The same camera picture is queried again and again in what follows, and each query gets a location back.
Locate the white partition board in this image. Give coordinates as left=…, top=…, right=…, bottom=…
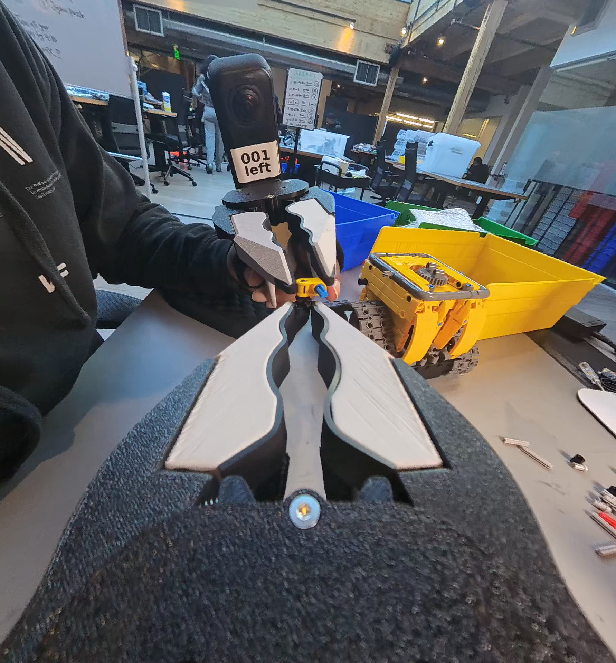
left=2, top=0, right=153, bottom=198

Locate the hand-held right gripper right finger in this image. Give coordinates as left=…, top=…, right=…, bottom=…
left=313, top=303, right=443, bottom=472

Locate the white plastic sheet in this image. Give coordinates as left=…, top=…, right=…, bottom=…
left=412, top=208, right=485, bottom=235

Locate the yellow tracked toy robot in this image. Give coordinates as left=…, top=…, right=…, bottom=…
left=350, top=252, right=491, bottom=379

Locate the white stand base with leaflet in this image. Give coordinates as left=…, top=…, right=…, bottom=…
left=578, top=389, right=616, bottom=462

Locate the large yellow plastic bin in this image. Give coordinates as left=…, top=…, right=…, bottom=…
left=370, top=226, right=606, bottom=340

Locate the white notice sign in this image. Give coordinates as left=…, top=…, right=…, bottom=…
left=282, top=68, right=324, bottom=130

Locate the white storage box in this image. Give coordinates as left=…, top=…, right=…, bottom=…
left=391, top=130, right=482, bottom=179

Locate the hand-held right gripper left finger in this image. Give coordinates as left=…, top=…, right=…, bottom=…
left=165, top=303, right=293, bottom=477

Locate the black chair armrest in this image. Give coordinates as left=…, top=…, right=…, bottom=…
left=96, top=290, right=145, bottom=330

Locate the pile of small building parts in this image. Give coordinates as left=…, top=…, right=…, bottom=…
left=500, top=435, right=616, bottom=560

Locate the green plastic bin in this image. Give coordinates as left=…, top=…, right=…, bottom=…
left=386, top=200, right=540, bottom=247

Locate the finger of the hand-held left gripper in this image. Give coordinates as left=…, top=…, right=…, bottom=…
left=287, top=197, right=341, bottom=282
left=230, top=211, right=296, bottom=308

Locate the blue plastic bin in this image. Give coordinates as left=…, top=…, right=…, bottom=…
left=282, top=187, right=400, bottom=272

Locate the background table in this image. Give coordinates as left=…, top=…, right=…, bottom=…
left=386, top=166, right=526, bottom=210

